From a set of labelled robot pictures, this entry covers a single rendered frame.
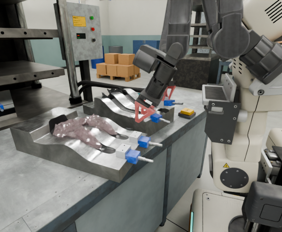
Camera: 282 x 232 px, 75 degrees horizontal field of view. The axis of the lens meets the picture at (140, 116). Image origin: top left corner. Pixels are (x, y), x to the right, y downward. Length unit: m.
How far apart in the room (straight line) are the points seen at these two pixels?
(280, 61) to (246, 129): 0.33
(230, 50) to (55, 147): 0.64
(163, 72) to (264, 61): 0.25
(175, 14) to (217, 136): 0.43
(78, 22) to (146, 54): 1.10
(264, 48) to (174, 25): 0.22
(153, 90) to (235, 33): 0.25
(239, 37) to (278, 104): 0.34
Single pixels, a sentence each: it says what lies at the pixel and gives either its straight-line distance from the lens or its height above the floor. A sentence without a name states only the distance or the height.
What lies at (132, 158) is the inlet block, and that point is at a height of 0.86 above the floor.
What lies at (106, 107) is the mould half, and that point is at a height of 0.89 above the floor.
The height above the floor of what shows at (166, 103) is 0.94.
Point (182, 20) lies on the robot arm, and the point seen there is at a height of 1.28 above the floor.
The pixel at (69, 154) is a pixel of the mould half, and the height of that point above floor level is 0.86.
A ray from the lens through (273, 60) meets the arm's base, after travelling 0.55.
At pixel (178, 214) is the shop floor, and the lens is 1.62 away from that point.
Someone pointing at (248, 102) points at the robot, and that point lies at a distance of 0.75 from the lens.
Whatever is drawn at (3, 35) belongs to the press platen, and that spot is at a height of 1.25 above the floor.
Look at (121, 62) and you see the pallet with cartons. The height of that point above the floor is 0.50.
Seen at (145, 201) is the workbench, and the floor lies 0.42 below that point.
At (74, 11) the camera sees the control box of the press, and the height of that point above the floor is 1.41.
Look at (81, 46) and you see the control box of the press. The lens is 1.60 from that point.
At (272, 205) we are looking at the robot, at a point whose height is 0.71.
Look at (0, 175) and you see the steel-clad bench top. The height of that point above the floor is 0.80.
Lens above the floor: 1.25
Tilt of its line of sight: 23 degrees down
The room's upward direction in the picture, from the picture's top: straight up
